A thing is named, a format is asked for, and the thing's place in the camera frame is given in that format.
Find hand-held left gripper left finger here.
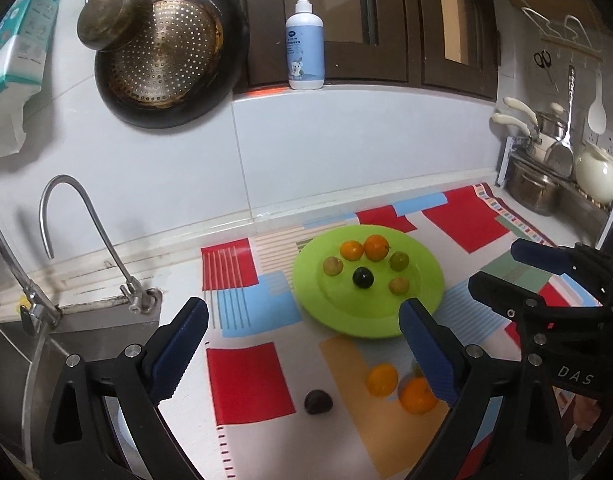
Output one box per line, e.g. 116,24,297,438
39,297,210,480

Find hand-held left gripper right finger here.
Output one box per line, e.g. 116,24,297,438
398,298,570,480

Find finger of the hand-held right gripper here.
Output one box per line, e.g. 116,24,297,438
510,238,580,277
467,270,553,327

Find green plate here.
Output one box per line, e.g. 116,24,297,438
292,225,446,342

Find person's right hand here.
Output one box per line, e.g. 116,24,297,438
573,391,605,430

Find steel dish rack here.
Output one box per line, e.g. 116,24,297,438
496,136,613,242

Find stainless steel pot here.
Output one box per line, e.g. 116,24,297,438
505,159,565,216

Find stainless steel sink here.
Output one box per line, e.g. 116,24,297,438
0,287,163,461

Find colourful patchwork table mat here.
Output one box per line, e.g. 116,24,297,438
201,183,603,480

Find cream ceramic jug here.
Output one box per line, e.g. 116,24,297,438
575,140,613,205

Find metal skimmer ladle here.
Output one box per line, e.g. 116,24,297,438
546,64,577,179

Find white rice paddle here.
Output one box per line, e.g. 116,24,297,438
587,69,608,134

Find thin gooseneck faucet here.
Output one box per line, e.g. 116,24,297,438
40,175,158,315

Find chrome pull-down faucet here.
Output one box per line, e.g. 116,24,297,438
0,210,63,337

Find black scissors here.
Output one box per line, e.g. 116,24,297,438
533,49,560,92

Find white plastic bag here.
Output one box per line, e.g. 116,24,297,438
0,85,43,159

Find black perforated frying pan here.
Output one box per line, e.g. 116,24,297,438
94,0,251,129

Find white pump soap bottle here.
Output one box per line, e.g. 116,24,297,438
285,0,326,91

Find small brass saucepan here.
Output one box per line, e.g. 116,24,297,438
77,0,154,52

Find teal paper towel pack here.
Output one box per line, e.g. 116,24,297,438
0,0,62,107

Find wall socket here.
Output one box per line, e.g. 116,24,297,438
585,131,613,157

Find white-handled pots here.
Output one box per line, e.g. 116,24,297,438
491,95,569,163

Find white wire wall rack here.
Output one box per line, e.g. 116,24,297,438
521,7,603,62

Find dark wooden window frame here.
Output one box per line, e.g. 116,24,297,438
233,0,503,104

